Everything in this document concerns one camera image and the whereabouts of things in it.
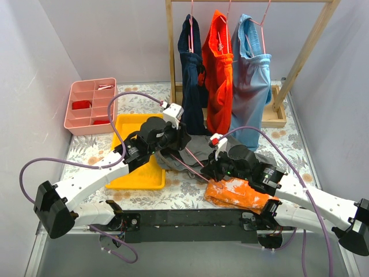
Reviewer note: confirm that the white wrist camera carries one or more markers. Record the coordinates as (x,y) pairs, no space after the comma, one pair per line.
(172,113)
(219,143)

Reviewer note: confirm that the white red cloth back compartment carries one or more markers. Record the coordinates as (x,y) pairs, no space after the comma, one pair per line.
(103,87)

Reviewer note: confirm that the grey shorts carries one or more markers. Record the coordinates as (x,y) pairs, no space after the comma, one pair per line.
(198,146)

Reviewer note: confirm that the pink divided organizer box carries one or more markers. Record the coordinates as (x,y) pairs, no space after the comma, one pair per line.
(80,122)

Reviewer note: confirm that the pink hanger with navy shorts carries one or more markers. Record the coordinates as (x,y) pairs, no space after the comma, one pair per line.
(191,43)

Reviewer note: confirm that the navy blue shorts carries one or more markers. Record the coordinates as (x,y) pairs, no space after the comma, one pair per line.
(195,94)

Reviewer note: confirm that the pink hanger with red shorts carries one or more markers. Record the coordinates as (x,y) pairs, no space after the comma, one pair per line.
(220,45)

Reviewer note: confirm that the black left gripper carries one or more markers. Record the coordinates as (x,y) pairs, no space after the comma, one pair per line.
(183,137)

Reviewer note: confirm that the light blue shorts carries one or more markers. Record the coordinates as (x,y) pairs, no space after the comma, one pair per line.
(252,89)

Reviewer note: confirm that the red cloth front compartment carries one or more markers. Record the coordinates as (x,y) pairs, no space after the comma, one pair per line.
(101,122)

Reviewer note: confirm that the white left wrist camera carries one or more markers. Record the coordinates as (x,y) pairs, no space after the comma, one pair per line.
(172,113)

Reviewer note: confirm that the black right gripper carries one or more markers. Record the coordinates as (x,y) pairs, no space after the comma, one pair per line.
(213,168)

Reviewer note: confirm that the pink hanger with blue shorts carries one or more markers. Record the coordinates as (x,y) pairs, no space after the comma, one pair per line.
(261,31)

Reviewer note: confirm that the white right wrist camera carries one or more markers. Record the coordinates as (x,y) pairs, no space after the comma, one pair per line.
(219,143)

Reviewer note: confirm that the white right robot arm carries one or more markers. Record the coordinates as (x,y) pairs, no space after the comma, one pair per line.
(292,205)

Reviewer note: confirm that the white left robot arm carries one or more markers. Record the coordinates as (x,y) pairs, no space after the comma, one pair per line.
(59,207)

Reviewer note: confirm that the wooden clothes rack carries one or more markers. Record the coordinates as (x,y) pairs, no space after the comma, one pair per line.
(274,113)

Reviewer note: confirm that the yellow plastic tray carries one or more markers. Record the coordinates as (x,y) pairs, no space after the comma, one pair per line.
(149,176)

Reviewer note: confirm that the red orange shorts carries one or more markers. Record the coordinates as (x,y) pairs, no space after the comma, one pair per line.
(219,78)

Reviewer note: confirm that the red folded cloth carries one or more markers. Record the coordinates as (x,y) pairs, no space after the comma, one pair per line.
(81,104)

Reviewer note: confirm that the orange white folded shorts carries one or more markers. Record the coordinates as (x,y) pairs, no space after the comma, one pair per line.
(236,193)

